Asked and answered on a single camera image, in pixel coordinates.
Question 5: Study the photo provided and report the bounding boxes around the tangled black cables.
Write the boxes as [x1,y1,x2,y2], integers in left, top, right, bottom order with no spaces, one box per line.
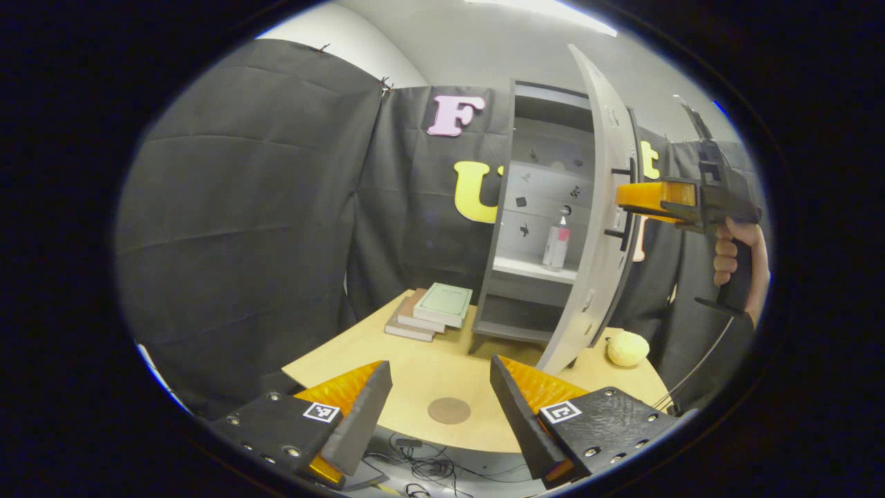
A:
[366,430,547,498]

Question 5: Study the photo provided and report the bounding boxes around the green book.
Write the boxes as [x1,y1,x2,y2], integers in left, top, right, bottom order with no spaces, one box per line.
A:
[413,282,474,329]

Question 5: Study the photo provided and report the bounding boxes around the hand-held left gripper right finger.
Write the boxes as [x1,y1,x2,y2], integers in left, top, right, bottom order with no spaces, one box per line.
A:
[490,356,682,490]

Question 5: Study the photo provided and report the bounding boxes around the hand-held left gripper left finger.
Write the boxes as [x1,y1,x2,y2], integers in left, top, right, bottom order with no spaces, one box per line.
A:
[211,360,393,490]

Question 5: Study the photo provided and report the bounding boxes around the yellow bun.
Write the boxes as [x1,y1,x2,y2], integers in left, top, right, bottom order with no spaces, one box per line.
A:
[606,331,651,367]

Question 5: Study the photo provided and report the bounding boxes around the grey cabinet door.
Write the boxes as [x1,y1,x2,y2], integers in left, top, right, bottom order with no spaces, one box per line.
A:
[536,44,647,376]

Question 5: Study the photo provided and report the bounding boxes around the round brown coaster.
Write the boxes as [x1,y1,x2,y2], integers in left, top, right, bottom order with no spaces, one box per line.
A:
[427,397,472,425]

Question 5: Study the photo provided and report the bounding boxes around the black backdrop cloth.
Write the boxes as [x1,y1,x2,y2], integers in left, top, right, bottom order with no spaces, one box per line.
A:
[114,38,768,423]

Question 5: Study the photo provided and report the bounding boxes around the white bottle with pink label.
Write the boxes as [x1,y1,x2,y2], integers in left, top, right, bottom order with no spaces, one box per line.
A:
[541,206,572,270]

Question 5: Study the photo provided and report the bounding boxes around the brown book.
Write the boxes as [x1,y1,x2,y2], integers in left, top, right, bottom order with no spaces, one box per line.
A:
[396,288,447,334]

